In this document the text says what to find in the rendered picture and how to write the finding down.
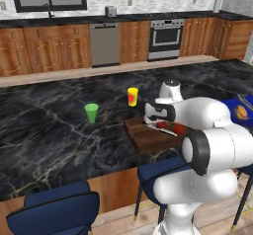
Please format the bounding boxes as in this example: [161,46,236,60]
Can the black hob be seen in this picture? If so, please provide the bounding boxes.
[144,13,186,20]

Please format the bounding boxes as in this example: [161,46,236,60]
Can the brown wooden tray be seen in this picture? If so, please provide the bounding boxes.
[123,116,191,157]

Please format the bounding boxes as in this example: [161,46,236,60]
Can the green cup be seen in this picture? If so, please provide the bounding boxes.
[84,103,100,124]

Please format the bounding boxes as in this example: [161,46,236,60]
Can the wooden base cupboards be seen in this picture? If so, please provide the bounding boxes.
[179,16,253,61]
[0,24,92,78]
[119,20,151,65]

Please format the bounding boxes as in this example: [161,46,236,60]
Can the blue tray with print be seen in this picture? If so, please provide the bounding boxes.
[219,94,253,130]

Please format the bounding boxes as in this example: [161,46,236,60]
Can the dark sink tap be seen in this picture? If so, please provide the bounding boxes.
[43,3,56,19]

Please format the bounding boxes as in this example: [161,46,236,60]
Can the white paper towel roll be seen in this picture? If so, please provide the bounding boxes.
[212,0,222,15]

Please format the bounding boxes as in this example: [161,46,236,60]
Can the silver toaster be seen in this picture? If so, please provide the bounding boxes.
[104,5,118,18]

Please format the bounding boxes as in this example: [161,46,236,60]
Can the grey dishwasher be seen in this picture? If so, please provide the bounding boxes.
[88,22,122,69]

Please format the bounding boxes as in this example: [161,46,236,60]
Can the yellow cup with red print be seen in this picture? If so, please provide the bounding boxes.
[126,87,139,108]

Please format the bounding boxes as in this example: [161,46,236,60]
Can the silver oven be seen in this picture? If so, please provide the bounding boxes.
[147,18,186,62]

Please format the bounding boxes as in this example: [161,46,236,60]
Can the blue bar stool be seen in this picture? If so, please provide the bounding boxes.
[5,179,101,235]
[229,166,253,233]
[132,154,199,225]

